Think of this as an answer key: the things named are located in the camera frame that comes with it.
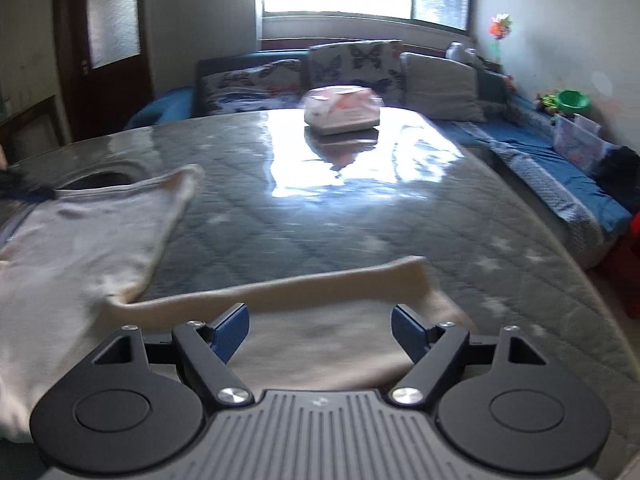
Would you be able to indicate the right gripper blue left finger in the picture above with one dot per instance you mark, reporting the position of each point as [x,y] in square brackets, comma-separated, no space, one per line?
[203,351]

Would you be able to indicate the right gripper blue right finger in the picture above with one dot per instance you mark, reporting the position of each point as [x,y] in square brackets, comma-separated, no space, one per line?
[437,352]

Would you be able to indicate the cream white sweatshirt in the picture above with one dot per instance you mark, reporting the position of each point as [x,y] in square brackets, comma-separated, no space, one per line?
[91,261]

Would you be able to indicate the round black induction cooktop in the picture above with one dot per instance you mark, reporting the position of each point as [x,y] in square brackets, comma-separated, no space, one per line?
[101,179]

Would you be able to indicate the dark wooden door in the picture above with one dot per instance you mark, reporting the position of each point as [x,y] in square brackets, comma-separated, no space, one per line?
[103,64]

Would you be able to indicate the blue sofa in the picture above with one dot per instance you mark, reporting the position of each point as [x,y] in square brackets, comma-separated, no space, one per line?
[588,213]

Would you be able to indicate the clear plastic storage box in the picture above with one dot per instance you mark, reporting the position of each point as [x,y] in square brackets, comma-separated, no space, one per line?
[582,148]

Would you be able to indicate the black backpack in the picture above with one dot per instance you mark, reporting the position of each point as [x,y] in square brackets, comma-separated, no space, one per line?
[618,176]

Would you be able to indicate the beige cushion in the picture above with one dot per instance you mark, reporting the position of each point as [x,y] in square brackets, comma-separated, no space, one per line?
[440,89]

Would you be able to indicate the pink white tissue box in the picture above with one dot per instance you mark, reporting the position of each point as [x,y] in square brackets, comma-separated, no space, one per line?
[341,109]

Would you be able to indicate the butterfly cushion lying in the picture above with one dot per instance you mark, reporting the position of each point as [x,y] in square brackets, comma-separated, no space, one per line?
[272,86]

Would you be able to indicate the green plastic bowl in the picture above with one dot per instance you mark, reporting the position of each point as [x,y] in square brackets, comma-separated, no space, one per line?
[572,102]

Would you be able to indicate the butterfly cushion upright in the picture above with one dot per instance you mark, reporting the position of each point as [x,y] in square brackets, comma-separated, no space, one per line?
[373,64]

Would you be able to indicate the white plush toy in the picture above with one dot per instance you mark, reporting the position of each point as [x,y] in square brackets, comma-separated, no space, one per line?
[460,53]

